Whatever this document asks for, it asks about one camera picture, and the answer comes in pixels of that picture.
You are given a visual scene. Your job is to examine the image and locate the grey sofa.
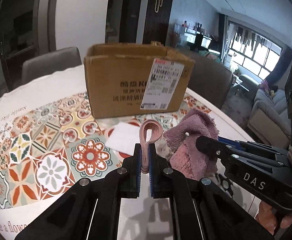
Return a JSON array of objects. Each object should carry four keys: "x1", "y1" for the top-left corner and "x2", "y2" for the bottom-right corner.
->
[{"x1": 247, "y1": 89, "x2": 291, "y2": 148}]

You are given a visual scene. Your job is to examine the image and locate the brown cardboard box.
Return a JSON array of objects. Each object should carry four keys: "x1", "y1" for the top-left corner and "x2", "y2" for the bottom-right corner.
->
[{"x1": 84, "y1": 43, "x2": 195, "y2": 119}]

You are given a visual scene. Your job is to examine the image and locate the clothes on chair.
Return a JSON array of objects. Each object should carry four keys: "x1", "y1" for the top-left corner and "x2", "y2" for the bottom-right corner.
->
[{"x1": 198, "y1": 50, "x2": 221, "y2": 64}]

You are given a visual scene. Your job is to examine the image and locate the black piano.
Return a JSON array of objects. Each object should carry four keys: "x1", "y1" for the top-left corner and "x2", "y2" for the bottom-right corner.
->
[{"x1": 194, "y1": 34, "x2": 220, "y2": 55}]

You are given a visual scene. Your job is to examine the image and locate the dark glass sliding door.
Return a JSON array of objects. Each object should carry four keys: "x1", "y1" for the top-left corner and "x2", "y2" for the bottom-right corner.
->
[{"x1": 0, "y1": 0, "x2": 57, "y2": 94}]

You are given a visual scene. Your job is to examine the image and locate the white tissue sheet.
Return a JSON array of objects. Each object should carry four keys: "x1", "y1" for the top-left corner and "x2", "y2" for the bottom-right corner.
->
[{"x1": 105, "y1": 122, "x2": 139, "y2": 155}]

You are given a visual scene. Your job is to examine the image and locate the brown dining chair right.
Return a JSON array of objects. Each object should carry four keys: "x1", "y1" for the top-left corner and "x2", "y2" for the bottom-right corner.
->
[{"x1": 177, "y1": 48, "x2": 233, "y2": 109}]

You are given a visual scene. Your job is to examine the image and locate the mauve pink towel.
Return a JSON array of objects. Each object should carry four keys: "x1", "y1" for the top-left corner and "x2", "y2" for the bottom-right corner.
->
[{"x1": 163, "y1": 109, "x2": 219, "y2": 180}]

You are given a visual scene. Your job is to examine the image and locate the right hand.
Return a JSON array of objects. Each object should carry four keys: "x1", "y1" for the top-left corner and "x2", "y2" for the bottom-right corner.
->
[{"x1": 255, "y1": 201, "x2": 292, "y2": 235}]

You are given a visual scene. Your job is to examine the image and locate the pink band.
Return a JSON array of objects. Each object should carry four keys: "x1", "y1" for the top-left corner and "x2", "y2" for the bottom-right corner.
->
[{"x1": 139, "y1": 119, "x2": 163, "y2": 174}]

